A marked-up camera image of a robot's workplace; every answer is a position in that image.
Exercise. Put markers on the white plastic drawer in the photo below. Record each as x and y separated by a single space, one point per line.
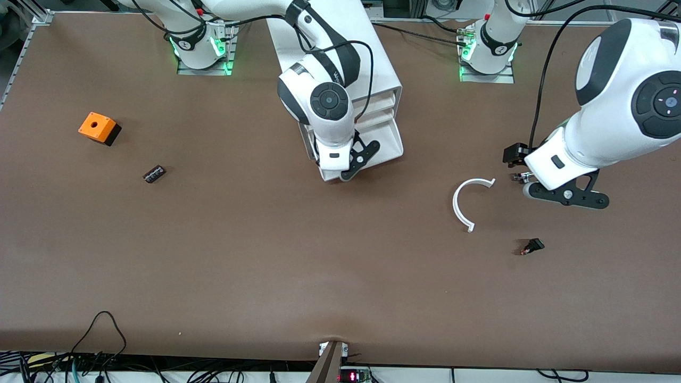
380 117
380 105
388 141

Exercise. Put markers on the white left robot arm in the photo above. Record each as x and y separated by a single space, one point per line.
612 122

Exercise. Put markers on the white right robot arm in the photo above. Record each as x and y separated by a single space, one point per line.
330 101

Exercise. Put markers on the white drawer cabinet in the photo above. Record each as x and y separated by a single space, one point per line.
383 64

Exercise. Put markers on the small silver knob part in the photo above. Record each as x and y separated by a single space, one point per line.
518 176

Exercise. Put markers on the white curved plastic arc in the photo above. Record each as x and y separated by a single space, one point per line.
455 206

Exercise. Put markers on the dark cylindrical capacitor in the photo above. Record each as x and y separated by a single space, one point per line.
154 174

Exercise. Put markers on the device with red display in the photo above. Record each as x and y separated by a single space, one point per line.
354 376

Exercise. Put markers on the small black switch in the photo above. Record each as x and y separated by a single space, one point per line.
536 244

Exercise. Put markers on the aluminium table frame rail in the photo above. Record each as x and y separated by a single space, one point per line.
665 13
43 17

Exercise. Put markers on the brown camera support post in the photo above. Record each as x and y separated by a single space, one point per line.
327 367

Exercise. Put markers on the orange button enclosure box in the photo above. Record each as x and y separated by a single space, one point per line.
104 127

